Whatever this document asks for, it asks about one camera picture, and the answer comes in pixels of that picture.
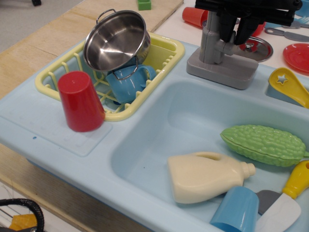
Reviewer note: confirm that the grey toy knife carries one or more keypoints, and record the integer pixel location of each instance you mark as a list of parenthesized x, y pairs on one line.
[(287, 35)]

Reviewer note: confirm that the stainless steel pot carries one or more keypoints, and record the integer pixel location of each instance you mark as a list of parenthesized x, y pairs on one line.
[(119, 39)]

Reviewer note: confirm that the red upturned plastic cup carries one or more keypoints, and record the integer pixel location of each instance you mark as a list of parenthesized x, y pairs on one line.
[(82, 107)]

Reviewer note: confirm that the green toy block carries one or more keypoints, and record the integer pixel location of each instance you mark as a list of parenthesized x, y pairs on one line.
[(144, 5)]

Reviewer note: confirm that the light blue toy sink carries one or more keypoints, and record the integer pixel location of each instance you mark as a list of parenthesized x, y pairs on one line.
[(115, 178)]

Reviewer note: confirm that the red plate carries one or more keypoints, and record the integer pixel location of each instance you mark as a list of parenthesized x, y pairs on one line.
[(297, 57)]

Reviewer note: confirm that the yellow star spoon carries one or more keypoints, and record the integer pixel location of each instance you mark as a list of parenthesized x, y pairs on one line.
[(286, 82)]

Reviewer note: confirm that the blue mug in rack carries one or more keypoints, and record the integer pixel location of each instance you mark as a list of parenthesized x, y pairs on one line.
[(126, 82)]

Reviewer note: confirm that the blue cup at back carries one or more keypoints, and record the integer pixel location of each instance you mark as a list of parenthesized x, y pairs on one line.
[(304, 10)]

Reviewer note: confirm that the green toy bitter gourd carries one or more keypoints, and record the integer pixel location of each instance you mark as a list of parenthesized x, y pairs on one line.
[(265, 144)]

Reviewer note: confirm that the yellow cloth piece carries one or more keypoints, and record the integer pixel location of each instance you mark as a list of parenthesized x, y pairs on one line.
[(20, 222)]

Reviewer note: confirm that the blue cup in basin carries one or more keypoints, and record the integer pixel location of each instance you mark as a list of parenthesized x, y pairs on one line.
[(237, 212)]

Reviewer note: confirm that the steel pot lid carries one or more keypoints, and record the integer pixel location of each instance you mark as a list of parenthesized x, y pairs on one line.
[(256, 49)]

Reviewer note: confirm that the grey toy faucet with lever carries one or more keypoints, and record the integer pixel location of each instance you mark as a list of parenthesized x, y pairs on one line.
[(215, 59)]

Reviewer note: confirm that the grey toy spatula piece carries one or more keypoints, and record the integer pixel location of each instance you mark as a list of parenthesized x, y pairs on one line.
[(266, 200)]

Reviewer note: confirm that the red upright cup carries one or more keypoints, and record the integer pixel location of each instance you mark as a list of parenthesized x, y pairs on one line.
[(259, 30)]

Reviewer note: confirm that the grey toy fork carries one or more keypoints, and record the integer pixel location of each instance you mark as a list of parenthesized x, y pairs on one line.
[(297, 25)]

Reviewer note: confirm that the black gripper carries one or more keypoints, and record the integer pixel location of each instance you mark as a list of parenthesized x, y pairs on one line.
[(252, 13)]

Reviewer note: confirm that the red lying cup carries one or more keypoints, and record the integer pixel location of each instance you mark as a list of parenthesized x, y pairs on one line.
[(194, 16)]

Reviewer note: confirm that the black chair caster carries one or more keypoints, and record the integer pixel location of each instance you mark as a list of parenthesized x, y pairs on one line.
[(36, 2)]

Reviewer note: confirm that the yellow dish rack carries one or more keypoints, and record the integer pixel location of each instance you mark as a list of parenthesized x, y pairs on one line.
[(164, 54)]

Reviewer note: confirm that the yellow handled white toy knife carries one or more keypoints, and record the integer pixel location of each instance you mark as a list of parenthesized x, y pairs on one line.
[(285, 211)]

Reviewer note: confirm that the cream toy detergent bottle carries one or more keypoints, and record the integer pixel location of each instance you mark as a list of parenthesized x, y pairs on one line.
[(200, 176)]

